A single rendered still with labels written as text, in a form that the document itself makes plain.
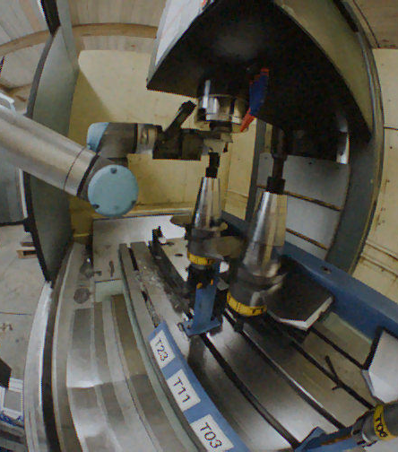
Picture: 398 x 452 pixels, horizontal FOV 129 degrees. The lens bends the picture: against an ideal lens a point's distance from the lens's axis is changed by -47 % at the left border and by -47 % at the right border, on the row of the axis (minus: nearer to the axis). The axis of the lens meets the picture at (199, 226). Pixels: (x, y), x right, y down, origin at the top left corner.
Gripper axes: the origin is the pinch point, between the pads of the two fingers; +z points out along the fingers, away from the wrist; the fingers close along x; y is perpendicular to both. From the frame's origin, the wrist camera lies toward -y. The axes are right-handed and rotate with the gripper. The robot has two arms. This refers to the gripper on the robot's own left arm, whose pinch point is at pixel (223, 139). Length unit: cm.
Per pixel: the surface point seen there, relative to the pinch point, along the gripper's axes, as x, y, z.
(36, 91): -31, -26, -65
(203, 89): 2.1, -12.8, -8.6
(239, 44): 20.8, -15.4, -12.4
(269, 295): 36.6, 17.3, -19.6
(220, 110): 6.4, -6.1, -5.8
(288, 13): 32.1, -16.1, -13.0
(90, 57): -100, -84, -56
